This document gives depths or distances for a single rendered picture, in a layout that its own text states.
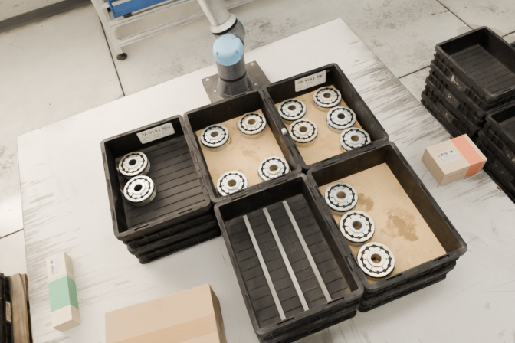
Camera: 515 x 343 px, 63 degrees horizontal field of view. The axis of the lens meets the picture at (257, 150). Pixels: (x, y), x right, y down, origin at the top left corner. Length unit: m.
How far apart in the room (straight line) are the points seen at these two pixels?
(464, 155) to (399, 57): 1.57
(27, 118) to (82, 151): 1.45
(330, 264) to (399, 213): 0.27
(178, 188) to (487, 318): 1.02
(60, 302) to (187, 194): 0.51
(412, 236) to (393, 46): 2.01
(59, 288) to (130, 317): 0.33
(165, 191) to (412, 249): 0.80
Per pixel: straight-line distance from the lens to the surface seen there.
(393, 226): 1.35
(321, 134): 1.52
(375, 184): 1.41
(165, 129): 1.55
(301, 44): 2.06
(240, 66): 1.69
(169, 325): 1.26
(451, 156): 1.60
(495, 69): 2.38
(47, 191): 1.84
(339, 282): 1.27
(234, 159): 1.48
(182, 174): 1.49
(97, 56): 3.51
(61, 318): 1.50
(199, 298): 1.25
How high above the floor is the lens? 2.03
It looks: 53 degrees down
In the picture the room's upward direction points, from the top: 10 degrees counter-clockwise
